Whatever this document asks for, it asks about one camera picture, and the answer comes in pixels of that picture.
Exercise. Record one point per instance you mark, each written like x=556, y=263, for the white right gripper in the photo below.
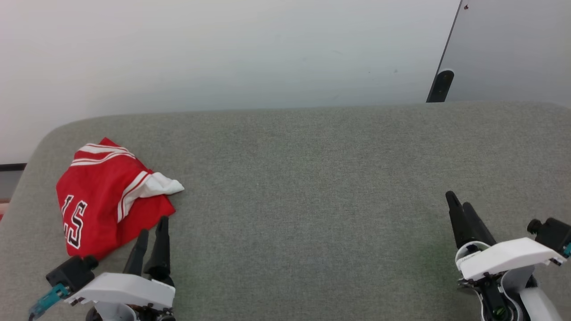
x=508, y=256

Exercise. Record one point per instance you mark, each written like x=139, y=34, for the red and white jersey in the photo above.
x=98, y=196

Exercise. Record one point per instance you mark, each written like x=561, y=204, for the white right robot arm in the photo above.
x=542, y=307

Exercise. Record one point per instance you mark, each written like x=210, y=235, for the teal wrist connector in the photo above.
x=568, y=250
x=47, y=301

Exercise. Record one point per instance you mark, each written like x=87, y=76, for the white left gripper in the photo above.
x=129, y=290

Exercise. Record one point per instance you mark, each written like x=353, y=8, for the dark baseboard strip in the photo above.
x=11, y=167

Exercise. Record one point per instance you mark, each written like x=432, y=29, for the grey door panel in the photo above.
x=513, y=53

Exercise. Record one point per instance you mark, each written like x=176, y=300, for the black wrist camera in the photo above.
x=71, y=273
x=553, y=232

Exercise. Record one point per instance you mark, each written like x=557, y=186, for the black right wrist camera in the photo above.
x=553, y=232

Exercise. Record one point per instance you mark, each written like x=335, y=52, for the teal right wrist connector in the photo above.
x=568, y=250

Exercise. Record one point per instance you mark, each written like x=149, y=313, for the grey fabric sofa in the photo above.
x=312, y=200

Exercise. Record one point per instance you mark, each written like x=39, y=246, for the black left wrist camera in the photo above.
x=71, y=273

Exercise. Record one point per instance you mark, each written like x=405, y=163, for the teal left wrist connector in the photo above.
x=47, y=301

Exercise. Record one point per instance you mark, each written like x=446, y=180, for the black rounded bracket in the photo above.
x=440, y=87

